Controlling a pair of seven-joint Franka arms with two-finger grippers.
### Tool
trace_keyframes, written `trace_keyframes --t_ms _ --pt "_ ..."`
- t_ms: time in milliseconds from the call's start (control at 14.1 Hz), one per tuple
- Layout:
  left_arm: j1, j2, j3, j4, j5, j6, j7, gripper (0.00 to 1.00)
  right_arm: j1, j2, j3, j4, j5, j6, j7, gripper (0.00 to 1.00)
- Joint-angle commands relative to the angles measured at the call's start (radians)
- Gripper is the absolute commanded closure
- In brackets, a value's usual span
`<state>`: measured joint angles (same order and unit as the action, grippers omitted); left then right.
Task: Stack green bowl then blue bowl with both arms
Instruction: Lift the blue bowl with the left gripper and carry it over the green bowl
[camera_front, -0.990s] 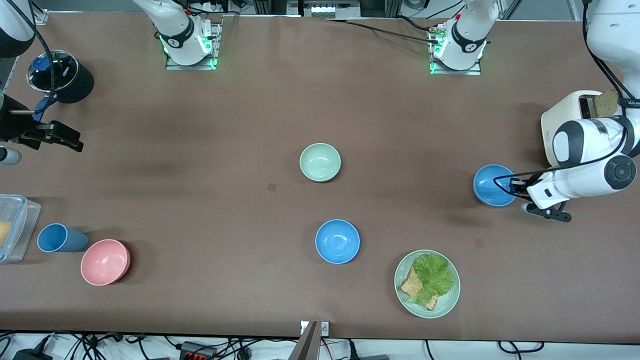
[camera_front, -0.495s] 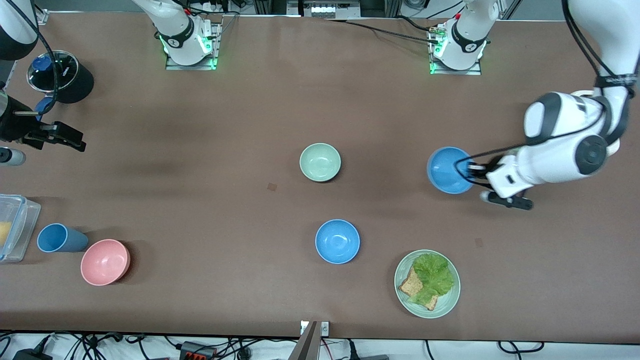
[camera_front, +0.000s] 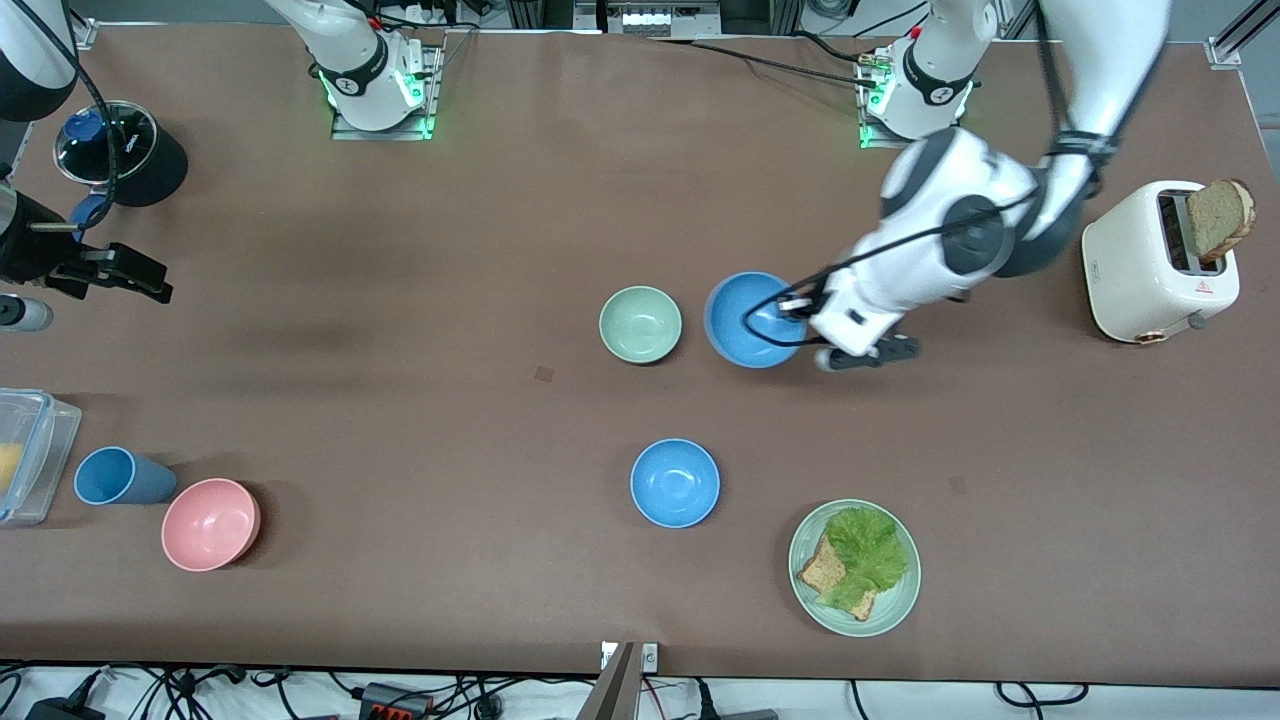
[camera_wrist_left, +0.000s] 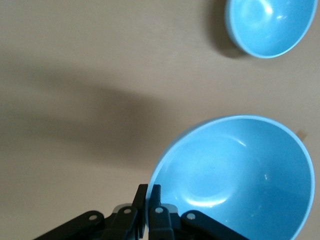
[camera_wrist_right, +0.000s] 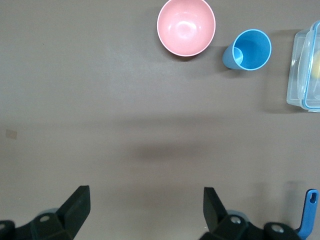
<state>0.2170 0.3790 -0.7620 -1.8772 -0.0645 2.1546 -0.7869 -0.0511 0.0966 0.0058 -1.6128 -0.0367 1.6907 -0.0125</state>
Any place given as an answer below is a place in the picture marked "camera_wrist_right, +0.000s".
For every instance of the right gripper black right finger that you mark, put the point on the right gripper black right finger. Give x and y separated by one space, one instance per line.
215 212

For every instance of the brown tape patch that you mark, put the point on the brown tape patch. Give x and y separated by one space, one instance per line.
11 134

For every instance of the blue plastic cup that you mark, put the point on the blue plastic cup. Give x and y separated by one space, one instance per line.
252 50

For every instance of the yellow food piece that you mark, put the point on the yellow food piece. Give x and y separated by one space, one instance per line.
317 63

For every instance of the pink plastic bowl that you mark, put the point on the pink plastic bowl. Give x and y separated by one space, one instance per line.
186 27

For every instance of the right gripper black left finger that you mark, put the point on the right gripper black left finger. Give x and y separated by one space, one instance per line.
72 212

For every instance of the clear plastic food container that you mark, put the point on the clear plastic food container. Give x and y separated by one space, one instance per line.
300 75

